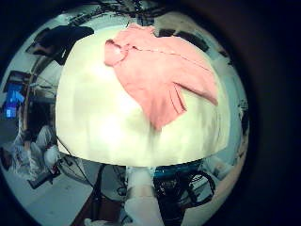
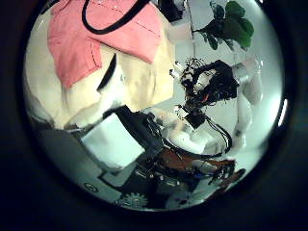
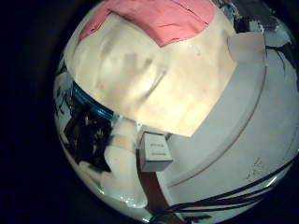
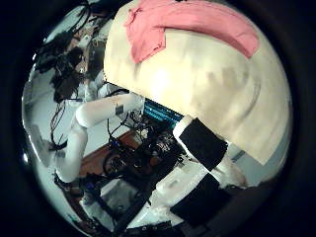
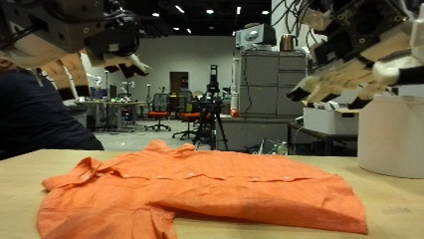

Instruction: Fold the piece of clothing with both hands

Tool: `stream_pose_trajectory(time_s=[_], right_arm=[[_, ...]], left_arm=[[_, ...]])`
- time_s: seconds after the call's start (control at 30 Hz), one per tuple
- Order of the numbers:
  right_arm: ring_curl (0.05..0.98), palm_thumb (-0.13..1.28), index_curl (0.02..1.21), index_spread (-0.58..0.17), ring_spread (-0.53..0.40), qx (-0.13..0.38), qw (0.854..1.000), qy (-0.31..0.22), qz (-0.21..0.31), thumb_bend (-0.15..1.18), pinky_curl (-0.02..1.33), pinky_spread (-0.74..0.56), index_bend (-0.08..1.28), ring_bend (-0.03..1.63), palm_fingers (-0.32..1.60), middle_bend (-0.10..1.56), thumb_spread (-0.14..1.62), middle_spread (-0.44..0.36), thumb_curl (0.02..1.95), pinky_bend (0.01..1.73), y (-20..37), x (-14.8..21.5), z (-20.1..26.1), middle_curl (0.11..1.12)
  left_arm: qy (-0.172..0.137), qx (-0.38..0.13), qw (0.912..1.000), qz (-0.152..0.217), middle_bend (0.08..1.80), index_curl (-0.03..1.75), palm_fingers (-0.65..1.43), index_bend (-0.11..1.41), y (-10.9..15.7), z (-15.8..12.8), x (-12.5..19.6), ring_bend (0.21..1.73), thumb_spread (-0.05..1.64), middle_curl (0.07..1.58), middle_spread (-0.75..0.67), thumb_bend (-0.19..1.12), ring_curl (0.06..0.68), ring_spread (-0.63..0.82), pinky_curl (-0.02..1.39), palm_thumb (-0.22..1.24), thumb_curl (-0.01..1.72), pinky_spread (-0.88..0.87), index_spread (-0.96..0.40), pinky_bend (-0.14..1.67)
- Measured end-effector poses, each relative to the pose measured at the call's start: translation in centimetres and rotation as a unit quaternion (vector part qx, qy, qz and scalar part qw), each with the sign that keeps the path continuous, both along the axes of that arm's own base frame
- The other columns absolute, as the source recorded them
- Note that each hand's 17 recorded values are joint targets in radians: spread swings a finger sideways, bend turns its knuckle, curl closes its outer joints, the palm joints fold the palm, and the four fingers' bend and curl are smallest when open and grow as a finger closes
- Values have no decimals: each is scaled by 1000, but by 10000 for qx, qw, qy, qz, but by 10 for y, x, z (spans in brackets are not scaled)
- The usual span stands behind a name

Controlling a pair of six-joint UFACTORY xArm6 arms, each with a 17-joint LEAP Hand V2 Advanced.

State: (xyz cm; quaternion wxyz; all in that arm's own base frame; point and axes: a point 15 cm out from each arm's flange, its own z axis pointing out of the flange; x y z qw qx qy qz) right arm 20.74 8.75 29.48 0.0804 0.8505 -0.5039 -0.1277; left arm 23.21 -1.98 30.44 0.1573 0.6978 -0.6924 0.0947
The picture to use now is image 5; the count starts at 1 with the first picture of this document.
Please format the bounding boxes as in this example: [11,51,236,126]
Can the long background desk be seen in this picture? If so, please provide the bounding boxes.
[75,99,151,132]

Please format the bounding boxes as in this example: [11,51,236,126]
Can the grey boxy monitor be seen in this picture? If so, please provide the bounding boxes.
[233,23,278,51]

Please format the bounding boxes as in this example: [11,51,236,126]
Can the white storage box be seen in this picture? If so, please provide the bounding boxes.
[302,101,361,135]

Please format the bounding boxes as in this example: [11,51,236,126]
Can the black camera tripod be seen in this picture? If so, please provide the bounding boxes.
[193,64,229,151]

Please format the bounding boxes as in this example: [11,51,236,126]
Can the person in dark blue top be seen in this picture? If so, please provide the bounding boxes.
[0,58,105,160]

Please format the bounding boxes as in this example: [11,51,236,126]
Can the orange button shirt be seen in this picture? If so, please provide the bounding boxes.
[36,138,370,239]

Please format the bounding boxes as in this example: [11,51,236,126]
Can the orange seat office chair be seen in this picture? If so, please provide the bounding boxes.
[172,90,204,140]
[145,93,173,132]

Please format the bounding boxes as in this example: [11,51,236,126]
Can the dark side table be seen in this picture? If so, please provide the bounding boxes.
[288,121,359,156]

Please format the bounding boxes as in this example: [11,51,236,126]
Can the green plastic bottle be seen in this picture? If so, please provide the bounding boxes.
[276,140,289,156]

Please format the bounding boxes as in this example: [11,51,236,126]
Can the copper kettle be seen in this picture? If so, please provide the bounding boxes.
[278,33,300,53]

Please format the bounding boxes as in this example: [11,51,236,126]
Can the grey metal cabinet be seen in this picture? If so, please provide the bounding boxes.
[218,49,310,153]

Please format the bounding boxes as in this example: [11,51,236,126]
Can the brown door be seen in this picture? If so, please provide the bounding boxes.
[171,71,192,96]

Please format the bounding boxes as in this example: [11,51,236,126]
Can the white cylindrical plant pot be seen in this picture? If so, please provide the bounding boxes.
[357,94,424,179]

